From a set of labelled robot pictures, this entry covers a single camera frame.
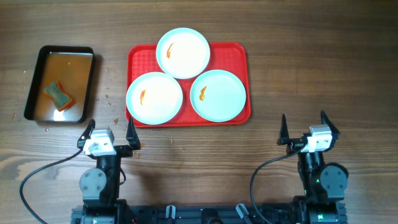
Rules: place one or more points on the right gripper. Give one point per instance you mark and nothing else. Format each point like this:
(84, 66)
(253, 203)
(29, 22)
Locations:
(294, 144)

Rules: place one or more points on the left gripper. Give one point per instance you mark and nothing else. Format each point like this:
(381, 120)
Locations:
(124, 151)

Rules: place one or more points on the orange green sponge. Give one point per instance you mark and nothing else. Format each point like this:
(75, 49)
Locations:
(61, 99)

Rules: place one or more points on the light blue plate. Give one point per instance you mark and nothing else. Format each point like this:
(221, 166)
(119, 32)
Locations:
(183, 53)
(218, 95)
(154, 98)

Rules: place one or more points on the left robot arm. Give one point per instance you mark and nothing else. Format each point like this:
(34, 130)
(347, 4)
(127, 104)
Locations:
(100, 185)

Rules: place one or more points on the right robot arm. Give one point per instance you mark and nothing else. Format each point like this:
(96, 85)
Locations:
(324, 183)

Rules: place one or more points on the black water tray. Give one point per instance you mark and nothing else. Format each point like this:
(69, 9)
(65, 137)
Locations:
(73, 67)

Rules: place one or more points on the red plastic tray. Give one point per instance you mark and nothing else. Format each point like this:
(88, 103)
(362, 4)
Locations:
(229, 56)

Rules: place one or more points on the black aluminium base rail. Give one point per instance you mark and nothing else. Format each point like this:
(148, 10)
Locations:
(275, 213)

